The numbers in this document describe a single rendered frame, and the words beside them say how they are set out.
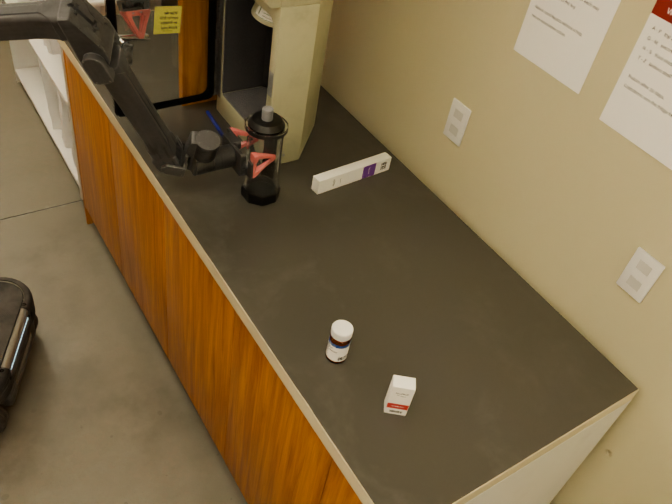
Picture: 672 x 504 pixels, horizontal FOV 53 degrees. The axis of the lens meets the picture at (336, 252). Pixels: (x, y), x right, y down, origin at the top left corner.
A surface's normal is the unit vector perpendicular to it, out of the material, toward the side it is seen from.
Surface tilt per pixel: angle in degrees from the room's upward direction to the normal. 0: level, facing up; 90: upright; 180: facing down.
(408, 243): 0
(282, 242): 0
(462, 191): 90
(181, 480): 0
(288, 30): 90
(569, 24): 90
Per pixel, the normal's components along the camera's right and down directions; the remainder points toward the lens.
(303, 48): 0.54, 0.64
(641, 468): -0.83, 0.28
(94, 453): 0.15, -0.72
